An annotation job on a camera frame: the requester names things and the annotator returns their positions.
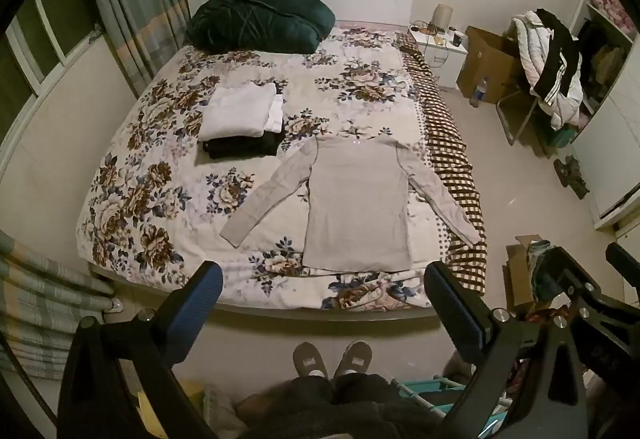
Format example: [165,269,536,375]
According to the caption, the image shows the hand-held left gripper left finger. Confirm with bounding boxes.
[57,261,224,439]

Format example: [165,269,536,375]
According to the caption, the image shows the pair of dark shoes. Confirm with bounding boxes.
[553,156,591,200]

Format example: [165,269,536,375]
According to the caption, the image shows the person's right shoe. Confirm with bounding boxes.
[334,340,373,377]

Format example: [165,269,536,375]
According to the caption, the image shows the white nightstand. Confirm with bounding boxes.
[407,23,469,90]

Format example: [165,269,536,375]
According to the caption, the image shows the plastic water bottle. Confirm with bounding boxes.
[470,76,488,108]

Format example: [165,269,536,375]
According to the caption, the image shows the beige table lamp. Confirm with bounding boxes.
[432,3,452,32]

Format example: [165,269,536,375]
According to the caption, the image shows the grey long-sleeve shirt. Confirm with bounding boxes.
[220,133,482,270]

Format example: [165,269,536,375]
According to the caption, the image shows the small white folded garment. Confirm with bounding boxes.
[261,92,286,135]

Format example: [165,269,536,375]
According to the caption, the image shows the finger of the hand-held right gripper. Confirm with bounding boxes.
[605,242,640,281]
[542,245,617,307]

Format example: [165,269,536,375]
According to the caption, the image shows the pink blanket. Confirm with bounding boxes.
[589,0,635,36]

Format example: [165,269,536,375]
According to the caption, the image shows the floral quilt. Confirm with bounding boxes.
[75,26,451,315]

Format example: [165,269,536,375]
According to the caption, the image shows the person's shoe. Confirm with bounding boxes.
[334,340,373,377]
[292,341,330,380]

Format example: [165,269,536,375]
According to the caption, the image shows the black jacket with white stripes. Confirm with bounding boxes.
[530,9,584,106]

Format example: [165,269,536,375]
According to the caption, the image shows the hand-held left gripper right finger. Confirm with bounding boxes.
[424,261,588,439]

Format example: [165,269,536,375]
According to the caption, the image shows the black folded garment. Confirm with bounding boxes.
[202,119,287,160]

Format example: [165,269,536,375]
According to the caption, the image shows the white wardrobe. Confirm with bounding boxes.
[565,0,640,234]

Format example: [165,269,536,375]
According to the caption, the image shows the person's left shoe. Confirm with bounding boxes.
[292,341,330,380]

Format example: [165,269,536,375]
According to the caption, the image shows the large cardboard box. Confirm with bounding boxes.
[456,25,522,105]

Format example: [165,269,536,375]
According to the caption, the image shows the dark green duvet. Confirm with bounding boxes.
[186,0,337,54]

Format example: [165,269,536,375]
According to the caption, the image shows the brown checked blanket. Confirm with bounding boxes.
[397,32,488,297]

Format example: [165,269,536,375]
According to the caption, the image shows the metal chair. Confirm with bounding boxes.
[495,84,547,146]

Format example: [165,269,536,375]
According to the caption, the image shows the person's dark trousers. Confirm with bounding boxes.
[237,371,453,439]

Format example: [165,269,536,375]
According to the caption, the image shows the window with white frame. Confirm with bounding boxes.
[0,0,108,130]

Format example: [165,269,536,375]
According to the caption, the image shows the large white folded garment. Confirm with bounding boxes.
[199,83,278,141]

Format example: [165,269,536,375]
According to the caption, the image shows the teal drying rack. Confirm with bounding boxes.
[390,376,482,421]

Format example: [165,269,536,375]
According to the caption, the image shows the small open cardboard box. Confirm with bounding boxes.
[505,234,557,316]

